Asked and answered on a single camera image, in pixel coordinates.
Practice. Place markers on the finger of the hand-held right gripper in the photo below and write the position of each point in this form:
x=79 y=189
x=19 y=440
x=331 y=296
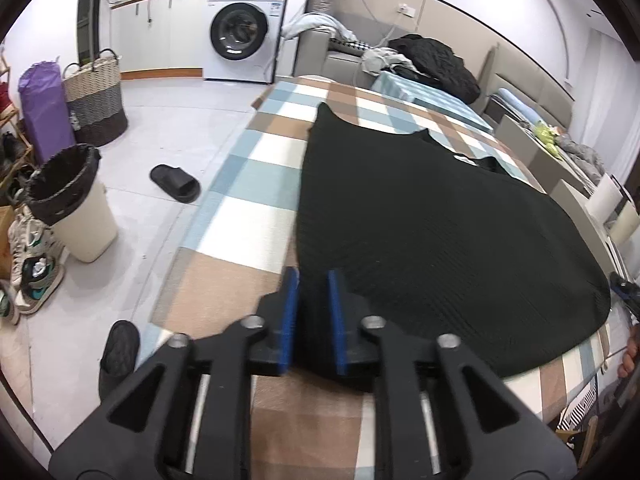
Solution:
x=625 y=290

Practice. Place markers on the black knitted sweater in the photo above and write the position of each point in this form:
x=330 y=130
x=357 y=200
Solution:
x=425 y=220

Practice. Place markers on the grey sofa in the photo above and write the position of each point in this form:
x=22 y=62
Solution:
x=340 y=62

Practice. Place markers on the blue rolled mat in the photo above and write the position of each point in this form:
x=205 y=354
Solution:
x=515 y=105

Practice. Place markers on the checked blanket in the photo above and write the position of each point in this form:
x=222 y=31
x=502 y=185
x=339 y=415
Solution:
x=240 y=210

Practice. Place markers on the white box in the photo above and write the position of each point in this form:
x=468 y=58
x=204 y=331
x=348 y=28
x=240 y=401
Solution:
x=605 y=197

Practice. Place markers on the purple plastic bag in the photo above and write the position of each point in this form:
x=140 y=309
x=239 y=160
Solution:
x=45 y=110

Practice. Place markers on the woven laundry basket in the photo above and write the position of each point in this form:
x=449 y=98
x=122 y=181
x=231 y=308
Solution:
x=95 y=105

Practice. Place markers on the black quilted jacket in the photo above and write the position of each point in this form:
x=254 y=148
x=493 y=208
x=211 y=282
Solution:
x=440 y=62

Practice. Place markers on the white cabinet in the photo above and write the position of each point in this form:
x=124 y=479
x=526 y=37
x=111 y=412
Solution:
x=160 y=35

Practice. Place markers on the white wall socket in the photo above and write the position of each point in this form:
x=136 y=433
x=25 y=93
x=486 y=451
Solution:
x=406 y=9

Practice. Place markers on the beige upholstered headboard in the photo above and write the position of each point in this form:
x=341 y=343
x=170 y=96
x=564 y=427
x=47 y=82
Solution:
x=530 y=92

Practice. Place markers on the grey white garment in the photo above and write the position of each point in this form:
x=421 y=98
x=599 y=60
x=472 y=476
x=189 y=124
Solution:
x=380 y=57

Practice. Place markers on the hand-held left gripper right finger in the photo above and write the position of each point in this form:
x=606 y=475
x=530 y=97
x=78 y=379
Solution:
x=336 y=325

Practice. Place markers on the cardboard box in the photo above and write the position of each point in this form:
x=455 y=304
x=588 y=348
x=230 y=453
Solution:
x=520 y=145

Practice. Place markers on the black slipper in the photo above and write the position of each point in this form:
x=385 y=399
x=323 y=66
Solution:
x=117 y=355
x=175 y=182

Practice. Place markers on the light blue checked quilt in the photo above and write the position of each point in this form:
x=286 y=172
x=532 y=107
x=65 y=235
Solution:
x=425 y=95

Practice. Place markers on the cream trash bin black liner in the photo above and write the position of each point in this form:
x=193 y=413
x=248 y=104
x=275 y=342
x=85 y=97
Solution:
x=85 y=220

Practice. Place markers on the grey cloth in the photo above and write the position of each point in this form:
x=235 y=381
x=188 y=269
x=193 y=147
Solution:
x=582 y=157

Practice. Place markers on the light blue cloth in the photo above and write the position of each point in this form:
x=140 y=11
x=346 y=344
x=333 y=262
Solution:
x=315 y=22

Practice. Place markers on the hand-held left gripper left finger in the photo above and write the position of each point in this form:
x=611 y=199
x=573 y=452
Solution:
x=290 y=320

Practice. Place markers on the houndstooth pillow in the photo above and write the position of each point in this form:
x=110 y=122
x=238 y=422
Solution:
x=347 y=46

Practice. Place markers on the green toy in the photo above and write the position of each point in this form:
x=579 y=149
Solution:
x=545 y=135

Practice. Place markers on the white washing machine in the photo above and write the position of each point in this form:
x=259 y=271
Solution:
x=240 y=30

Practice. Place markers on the person's right hand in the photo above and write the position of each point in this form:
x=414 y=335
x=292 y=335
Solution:
x=631 y=355

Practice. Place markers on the striped cloth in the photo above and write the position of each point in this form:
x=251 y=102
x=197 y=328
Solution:
x=577 y=405

